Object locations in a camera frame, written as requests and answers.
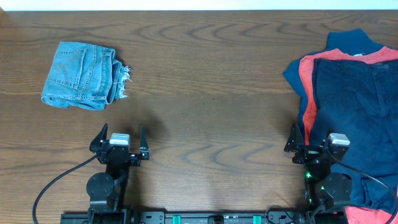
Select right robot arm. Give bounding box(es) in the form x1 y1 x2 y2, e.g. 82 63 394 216
284 123 352 223

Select blue t-shirt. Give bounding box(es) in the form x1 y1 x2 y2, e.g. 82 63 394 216
283 29 384 134

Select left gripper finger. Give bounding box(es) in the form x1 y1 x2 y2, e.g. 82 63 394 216
139 126 149 155
90 123 108 147

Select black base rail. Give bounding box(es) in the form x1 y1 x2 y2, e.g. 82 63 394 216
60 209 311 224

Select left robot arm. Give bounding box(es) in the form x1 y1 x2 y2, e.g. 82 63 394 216
86 124 149 224

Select red t-shirt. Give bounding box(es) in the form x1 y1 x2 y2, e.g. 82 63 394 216
298 46 398 224

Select dark navy shorts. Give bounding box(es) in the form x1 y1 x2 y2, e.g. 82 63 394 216
309 58 398 215

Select folded light blue denim shorts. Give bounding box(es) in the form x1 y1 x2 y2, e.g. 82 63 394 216
41 42 131 111

